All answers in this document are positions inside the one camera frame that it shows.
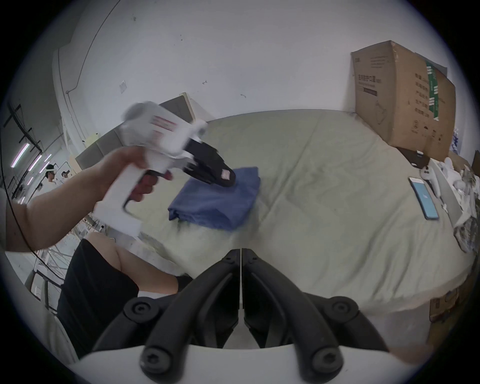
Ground person's left hand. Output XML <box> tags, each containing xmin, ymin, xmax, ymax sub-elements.
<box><xmin>98</xmin><ymin>146</ymin><xmax>157</xmax><ymax>203</ymax></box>

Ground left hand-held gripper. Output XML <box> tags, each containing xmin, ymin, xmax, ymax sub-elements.
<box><xmin>92</xmin><ymin>100</ymin><xmax>236</xmax><ymax>239</ymax></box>

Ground crumpled clear plastic bag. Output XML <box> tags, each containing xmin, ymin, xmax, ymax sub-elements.
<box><xmin>452</xmin><ymin>161</ymin><xmax>480</xmax><ymax>254</ymax></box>

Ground person's left forearm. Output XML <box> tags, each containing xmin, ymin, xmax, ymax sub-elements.
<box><xmin>5</xmin><ymin>165</ymin><xmax>110</xmax><ymax>253</ymax></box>

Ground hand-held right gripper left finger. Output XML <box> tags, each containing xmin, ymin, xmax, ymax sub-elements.
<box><xmin>92</xmin><ymin>249</ymin><xmax>241</xmax><ymax>376</ymax></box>

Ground black cable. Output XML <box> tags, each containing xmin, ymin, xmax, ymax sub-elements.
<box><xmin>4</xmin><ymin>202</ymin><xmax>66</xmax><ymax>280</ymax></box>

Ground phone with blue screen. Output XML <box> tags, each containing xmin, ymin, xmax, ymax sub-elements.
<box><xmin>408</xmin><ymin>177</ymin><xmax>440</xmax><ymax>221</ymax></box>

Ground small brown carton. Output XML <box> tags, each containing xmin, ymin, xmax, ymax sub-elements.
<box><xmin>428</xmin><ymin>287</ymin><xmax>471</xmax><ymax>324</ymax></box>

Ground black strap device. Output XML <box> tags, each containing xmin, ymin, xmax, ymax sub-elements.
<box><xmin>397</xmin><ymin>147</ymin><xmax>431</xmax><ymax>170</ymax></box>

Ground blue garment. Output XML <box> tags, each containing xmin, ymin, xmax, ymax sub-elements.
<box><xmin>167</xmin><ymin>166</ymin><xmax>262</xmax><ymax>232</ymax></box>

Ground white hand controller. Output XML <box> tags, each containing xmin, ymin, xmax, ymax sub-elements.
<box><xmin>420</xmin><ymin>165</ymin><xmax>444</xmax><ymax>198</ymax></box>

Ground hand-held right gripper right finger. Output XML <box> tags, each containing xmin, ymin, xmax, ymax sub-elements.
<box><xmin>241</xmin><ymin>248</ymin><xmax>389</xmax><ymax>380</ymax></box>

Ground large brown carton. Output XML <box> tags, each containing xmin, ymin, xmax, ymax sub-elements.
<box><xmin>350</xmin><ymin>40</ymin><xmax>457</xmax><ymax>161</ymax></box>

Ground person's legs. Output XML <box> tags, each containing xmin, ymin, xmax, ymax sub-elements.
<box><xmin>56</xmin><ymin>232</ymin><xmax>194</xmax><ymax>359</ymax></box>

